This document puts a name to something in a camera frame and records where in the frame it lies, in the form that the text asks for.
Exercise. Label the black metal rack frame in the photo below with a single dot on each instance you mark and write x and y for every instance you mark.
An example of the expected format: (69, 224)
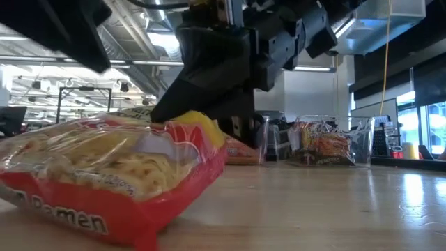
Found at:
(83, 89)

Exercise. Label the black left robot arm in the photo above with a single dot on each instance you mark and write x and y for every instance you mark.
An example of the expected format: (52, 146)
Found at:
(52, 24)

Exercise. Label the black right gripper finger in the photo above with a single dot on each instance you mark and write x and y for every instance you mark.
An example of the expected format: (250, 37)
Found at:
(216, 80)
(251, 132)

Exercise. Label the red yellow Maruchan ramen pack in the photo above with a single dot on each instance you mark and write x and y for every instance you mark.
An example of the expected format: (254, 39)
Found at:
(104, 174)

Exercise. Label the black monitor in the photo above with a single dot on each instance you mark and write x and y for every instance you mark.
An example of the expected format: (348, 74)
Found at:
(12, 120)

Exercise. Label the black aluminium table frame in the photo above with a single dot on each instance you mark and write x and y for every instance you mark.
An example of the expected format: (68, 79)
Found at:
(407, 164)

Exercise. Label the pale yellow cylinder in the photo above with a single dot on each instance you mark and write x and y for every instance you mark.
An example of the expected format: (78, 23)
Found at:
(410, 151)

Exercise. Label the orange Saucy Noods pack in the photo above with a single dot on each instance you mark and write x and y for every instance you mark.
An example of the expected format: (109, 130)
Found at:
(244, 153)

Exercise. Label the black noodle pack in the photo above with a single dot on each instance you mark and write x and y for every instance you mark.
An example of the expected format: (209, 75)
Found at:
(324, 146)

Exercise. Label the clear plastic bin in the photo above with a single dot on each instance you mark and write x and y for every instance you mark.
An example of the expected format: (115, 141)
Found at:
(366, 139)
(263, 139)

